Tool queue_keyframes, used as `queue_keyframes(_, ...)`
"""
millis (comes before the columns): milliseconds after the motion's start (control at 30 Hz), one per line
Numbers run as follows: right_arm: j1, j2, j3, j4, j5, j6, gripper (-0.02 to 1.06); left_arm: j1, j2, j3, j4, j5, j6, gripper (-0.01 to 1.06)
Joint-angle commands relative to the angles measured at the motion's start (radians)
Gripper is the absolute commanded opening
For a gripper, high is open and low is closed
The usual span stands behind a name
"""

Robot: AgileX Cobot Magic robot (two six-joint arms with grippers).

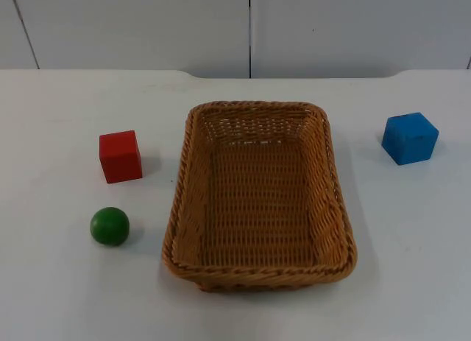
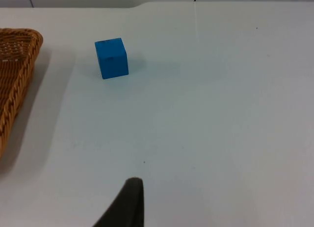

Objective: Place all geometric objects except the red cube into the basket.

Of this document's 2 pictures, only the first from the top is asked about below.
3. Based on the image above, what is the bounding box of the pale brown wicker basket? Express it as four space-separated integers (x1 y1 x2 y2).
160 100 358 293

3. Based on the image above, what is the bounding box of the red cube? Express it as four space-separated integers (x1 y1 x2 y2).
99 130 144 184

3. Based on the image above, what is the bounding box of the blue cube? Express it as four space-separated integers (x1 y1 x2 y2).
380 111 440 166

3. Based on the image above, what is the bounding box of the green ball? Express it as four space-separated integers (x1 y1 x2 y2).
89 206 131 246

